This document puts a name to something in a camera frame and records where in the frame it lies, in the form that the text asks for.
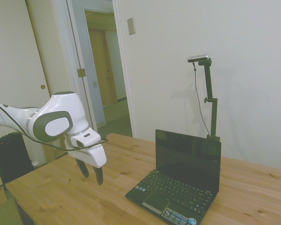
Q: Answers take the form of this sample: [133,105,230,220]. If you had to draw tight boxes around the white closet door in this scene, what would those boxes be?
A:
[0,0,52,110]

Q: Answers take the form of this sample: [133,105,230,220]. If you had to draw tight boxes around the black camera stand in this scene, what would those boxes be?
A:
[198,58,221,142]

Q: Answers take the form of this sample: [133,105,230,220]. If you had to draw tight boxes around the white open door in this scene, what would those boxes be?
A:
[66,0,106,129]

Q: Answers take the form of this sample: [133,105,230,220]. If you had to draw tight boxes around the white light switch plate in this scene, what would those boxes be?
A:
[127,17,136,36]

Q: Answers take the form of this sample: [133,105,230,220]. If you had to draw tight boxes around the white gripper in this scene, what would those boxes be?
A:
[65,135,107,186]

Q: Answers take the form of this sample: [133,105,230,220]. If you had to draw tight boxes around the grey camera cable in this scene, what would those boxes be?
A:
[192,62,211,136]

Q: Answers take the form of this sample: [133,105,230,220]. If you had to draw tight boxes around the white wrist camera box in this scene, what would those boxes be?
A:
[70,127,102,149]

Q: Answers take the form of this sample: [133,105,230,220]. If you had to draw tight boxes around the black oil radiator heater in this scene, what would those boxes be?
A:
[0,132,35,184]

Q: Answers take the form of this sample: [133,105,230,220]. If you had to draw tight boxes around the black laptop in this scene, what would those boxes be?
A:
[125,129,222,225]

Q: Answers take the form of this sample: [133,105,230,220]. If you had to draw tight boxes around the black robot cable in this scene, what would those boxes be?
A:
[0,100,109,151]

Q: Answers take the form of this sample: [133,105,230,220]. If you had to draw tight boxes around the silver exterior camera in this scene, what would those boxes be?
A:
[187,54,210,63]

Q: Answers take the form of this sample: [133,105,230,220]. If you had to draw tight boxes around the wooden hallway door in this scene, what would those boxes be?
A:
[88,29,116,107]

